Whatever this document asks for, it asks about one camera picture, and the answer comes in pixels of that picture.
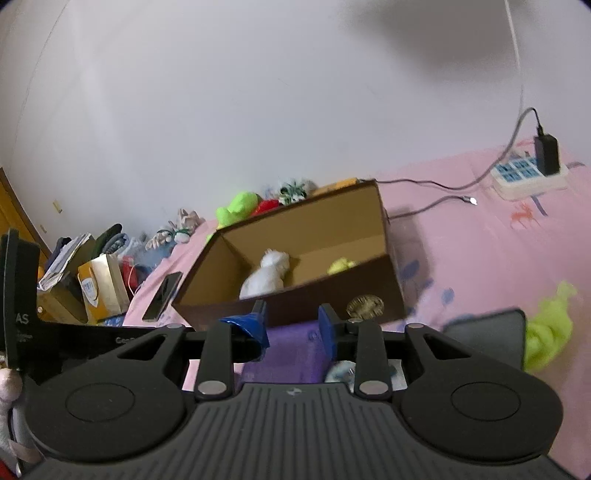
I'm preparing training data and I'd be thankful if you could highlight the white hanging cable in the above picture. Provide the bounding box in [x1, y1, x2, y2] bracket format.
[503, 0, 527, 153]

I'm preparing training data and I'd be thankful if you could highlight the wooden furniture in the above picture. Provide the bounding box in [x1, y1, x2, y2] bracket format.
[0, 166, 51, 268]

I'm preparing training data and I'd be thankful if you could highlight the grey plush toy green collar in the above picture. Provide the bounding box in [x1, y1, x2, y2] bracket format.
[168, 209, 204, 232]

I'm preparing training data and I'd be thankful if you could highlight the red cloth item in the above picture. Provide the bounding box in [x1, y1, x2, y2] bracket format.
[121, 259, 151, 296]

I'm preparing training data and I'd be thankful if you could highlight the purple tissue pack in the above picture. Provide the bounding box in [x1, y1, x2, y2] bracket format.
[233, 320, 358, 385]

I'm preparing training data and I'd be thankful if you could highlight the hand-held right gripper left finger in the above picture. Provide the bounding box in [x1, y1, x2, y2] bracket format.
[115, 300, 271, 401]

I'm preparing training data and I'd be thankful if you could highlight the striped green white plush toy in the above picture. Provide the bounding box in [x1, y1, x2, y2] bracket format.
[276, 179, 319, 205]

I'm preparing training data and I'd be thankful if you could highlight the green yellow plush toy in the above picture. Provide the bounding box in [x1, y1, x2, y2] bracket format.
[216, 191, 259, 228]

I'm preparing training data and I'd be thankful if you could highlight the dark green cap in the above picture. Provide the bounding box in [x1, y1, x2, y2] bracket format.
[95, 224, 127, 254]

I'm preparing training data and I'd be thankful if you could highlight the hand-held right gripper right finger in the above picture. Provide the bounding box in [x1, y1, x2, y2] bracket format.
[318, 303, 467, 401]

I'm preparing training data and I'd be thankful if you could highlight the pale teal plush toy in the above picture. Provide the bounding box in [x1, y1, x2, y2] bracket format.
[324, 360, 402, 386]

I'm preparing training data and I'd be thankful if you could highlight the brown cardboard box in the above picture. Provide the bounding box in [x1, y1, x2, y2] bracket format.
[172, 179, 408, 332]

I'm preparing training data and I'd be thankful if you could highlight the black smartphone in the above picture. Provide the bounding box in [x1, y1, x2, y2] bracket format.
[141, 271, 184, 322]

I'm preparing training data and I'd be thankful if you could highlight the grey white plush toy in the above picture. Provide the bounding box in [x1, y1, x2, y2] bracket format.
[145, 228, 191, 252]

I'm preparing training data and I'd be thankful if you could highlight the yellow white paper bag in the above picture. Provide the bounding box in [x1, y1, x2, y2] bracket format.
[76, 253, 131, 324]

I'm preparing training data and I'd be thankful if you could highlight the neon green plush toy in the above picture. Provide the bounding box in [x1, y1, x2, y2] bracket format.
[524, 281, 578, 374]

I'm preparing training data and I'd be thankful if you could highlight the grey charger cable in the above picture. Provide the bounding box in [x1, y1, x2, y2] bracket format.
[375, 107, 546, 191]

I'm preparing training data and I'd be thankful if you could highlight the brown cardboard carton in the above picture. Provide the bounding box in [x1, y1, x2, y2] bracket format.
[37, 272, 88, 324]

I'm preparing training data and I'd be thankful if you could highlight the dark grey flat case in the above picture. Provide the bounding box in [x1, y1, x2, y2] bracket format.
[443, 308, 528, 370]

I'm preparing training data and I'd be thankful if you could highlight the black charger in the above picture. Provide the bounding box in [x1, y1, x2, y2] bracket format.
[534, 134, 560, 176]

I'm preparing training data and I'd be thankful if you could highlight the pink printed bedsheet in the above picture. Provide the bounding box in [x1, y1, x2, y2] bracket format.
[124, 148, 591, 480]

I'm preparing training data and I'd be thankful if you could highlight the grey cable metal tip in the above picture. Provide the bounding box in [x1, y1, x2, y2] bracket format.
[388, 195, 478, 220]

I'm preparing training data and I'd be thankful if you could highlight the stack of papers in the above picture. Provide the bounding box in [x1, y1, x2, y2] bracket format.
[38, 233, 93, 291]

